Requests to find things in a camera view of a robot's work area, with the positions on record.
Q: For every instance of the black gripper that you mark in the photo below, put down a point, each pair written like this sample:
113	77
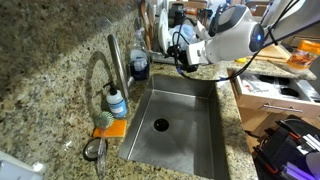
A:
188	65

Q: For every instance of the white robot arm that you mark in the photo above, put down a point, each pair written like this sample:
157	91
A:
233	36

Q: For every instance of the chrome faucet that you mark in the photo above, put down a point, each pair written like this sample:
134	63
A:
116	60

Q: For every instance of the open wooden drawer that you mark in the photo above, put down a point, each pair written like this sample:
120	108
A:
273	98

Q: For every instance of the grey dish rack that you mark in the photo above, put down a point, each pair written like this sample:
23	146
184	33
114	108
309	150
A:
160	56

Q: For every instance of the translucent plastic container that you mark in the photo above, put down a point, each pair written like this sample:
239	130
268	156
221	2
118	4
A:
186	33

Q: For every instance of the white plate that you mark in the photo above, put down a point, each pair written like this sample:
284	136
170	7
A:
163	31

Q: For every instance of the clear dish soap bottle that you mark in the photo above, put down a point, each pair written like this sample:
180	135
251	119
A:
139	63

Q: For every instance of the black travel mug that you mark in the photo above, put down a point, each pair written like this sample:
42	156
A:
176	13

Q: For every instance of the wooden utensil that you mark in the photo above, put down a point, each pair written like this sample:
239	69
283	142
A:
144	20

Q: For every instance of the yellow rubber duck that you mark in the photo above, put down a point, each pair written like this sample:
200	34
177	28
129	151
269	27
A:
241	60

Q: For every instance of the blue dish soap bottle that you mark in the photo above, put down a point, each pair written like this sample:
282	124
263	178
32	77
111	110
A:
116	104

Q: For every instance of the stainless steel sink basin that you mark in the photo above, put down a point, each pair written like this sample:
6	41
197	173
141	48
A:
180	146

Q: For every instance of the orange sponge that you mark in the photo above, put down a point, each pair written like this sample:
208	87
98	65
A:
117	129

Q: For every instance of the wooden cutting board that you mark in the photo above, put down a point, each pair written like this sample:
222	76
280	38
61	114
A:
271	52

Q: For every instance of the orange lid jar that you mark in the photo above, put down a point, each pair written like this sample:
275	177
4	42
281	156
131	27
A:
301	57

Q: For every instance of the round metal sink strainer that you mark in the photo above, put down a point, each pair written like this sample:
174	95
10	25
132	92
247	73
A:
90	150

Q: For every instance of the black equipment cart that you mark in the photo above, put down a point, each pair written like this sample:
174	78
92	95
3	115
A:
286	150

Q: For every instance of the white plastic box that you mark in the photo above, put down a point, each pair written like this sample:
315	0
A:
13	168

